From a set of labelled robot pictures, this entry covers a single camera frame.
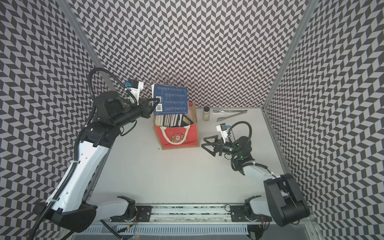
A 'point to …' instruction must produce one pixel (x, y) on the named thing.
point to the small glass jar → (206, 115)
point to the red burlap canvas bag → (179, 137)
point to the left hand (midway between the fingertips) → (159, 102)
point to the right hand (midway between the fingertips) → (203, 145)
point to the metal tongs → (222, 118)
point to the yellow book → (158, 120)
